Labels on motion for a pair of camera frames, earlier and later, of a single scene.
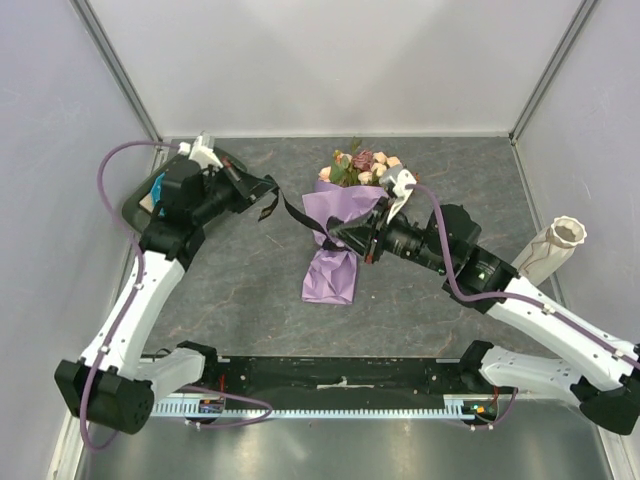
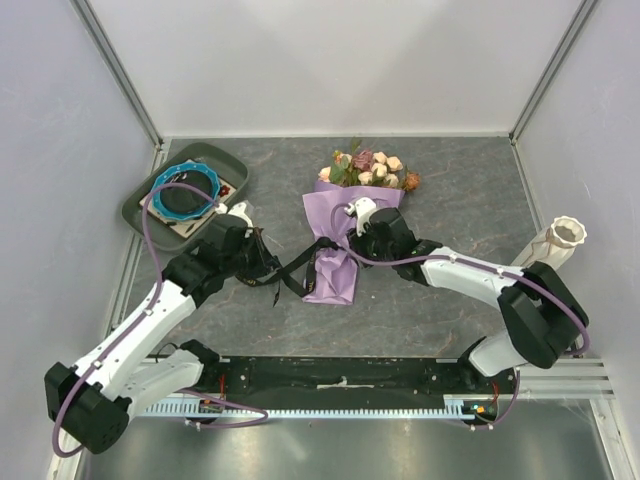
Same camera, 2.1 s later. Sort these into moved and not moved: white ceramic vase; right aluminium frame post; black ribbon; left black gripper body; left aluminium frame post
Moved: left black gripper body; black ribbon
Not moved: white ceramic vase; left aluminium frame post; right aluminium frame post
